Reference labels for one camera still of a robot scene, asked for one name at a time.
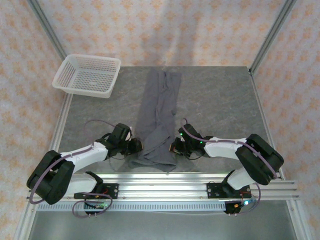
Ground grey t-shirt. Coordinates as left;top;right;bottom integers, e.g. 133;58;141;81
128;69;183;173

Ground small black controller board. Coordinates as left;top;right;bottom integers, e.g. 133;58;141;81
224;198;258;216
83;199;110;216

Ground white perforated plastic basket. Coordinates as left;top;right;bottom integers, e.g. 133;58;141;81
51;54;122;99

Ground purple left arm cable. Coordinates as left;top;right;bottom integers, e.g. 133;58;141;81
29;119;120;218

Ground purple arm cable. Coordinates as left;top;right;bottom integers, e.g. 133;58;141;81
180;118;278;216
29;119;120;218

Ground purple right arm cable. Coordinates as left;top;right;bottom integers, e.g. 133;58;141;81
180;118;278;216

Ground aluminium mounting rail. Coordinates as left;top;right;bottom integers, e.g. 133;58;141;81
26;172;300;201

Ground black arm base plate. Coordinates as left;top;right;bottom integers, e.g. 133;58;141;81
74;183;119;200
206;181;251;200

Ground white slotted cable duct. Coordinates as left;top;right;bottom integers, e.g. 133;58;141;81
37;201;227;213

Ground aluminium table side rail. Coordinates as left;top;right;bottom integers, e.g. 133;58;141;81
13;92;74;240
248;67;308;240

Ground aluminium frame post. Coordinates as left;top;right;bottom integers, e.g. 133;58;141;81
26;0;68;61
248;0;298;76

